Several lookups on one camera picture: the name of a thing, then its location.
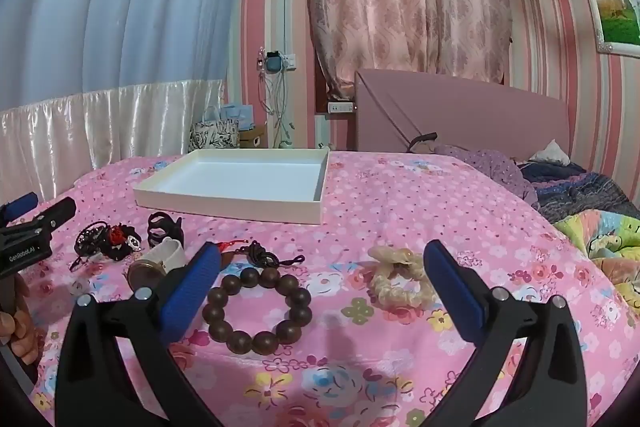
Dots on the shallow white tray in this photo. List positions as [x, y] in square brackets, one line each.
[235, 179]

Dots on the brown cardboard box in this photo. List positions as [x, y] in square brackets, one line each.
[252, 138]

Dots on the pink floral bed sheet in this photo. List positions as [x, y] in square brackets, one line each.
[400, 217]

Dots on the dark patterned quilt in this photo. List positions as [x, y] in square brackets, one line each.
[590, 192]

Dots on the person's left hand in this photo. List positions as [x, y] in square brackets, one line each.
[21, 332]

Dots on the pink padded headboard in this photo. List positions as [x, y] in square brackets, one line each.
[475, 112]

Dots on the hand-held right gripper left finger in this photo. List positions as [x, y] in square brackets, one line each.
[192, 292]

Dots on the purple dotted pillow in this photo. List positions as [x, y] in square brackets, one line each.
[490, 169]

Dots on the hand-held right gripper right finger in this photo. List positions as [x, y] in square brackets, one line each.
[455, 297]

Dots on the white power strip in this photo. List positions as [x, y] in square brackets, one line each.
[341, 107]

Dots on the framed wall picture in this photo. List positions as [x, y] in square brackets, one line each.
[617, 12]

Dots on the cartoon print blanket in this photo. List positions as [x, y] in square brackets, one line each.
[607, 247]

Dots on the white crumpled cloth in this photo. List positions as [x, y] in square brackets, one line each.
[550, 154]

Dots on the light blue paper bag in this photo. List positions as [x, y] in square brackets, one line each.
[240, 114]

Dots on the white wall socket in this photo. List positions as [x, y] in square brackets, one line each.
[288, 61]

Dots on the white satin curtain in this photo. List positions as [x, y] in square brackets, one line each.
[100, 122]

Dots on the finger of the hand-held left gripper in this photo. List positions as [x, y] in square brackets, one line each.
[20, 205]
[55, 213]

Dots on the cream hair scrunchie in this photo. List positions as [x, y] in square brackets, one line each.
[400, 289]

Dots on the blue charger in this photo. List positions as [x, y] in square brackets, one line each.
[273, 61]

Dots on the floral print paper bag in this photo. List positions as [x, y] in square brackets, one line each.
[212, 134]

